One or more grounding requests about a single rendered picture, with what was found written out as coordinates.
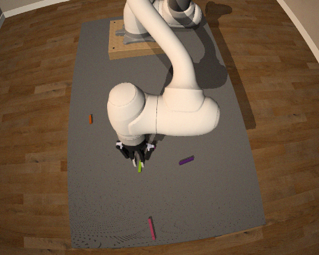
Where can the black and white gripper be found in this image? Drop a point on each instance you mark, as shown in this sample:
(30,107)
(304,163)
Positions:
(128,151)

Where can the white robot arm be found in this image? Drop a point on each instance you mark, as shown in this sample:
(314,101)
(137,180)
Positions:
(183,109)

